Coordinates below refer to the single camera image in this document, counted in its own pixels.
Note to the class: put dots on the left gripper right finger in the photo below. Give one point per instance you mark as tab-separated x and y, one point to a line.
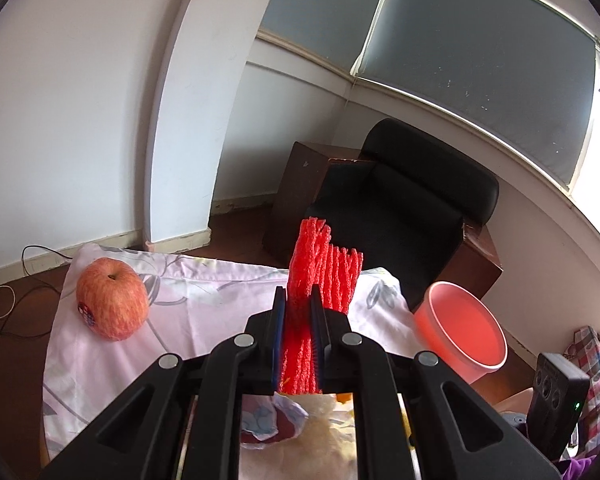
333	363

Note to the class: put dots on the pink floral tablecloth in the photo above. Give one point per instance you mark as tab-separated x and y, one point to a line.
195	303

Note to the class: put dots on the red apple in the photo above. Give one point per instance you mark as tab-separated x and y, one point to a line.
112	299

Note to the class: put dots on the pink plastic bucket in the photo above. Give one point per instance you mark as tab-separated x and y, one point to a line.
458	327

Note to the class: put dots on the crumpled floral paper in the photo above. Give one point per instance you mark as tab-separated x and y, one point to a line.
267	420

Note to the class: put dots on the black armchair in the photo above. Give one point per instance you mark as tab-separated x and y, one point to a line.
403	154

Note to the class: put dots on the plaid cloth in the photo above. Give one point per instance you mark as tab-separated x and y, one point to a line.
584	352

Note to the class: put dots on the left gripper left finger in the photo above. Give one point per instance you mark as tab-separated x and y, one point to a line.
262	367

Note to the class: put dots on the brown wooden side cabinet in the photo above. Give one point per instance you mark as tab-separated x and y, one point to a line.
300	194

